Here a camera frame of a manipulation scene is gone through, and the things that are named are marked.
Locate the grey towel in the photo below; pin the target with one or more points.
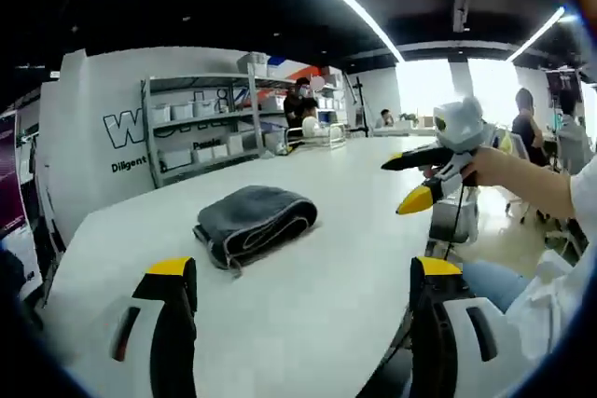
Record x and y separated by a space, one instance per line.
254 221

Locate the person's right hand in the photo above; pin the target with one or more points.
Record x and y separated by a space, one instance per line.
487 167

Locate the grey chair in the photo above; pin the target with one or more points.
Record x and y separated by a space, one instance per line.
450 223

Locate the black tripod stand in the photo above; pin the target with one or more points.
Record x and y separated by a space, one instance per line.
361 104

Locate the person's jeans legs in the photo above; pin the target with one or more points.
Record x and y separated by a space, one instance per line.
494 284

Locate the short ceiling light strip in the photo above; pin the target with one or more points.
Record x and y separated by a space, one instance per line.
536 34

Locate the person's white shirt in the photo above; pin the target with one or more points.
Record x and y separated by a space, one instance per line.
559 295

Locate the grey metal shelving rack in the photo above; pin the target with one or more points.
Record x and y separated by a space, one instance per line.
249 111

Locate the row of white storage boxes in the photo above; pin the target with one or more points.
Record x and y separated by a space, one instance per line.
182 111

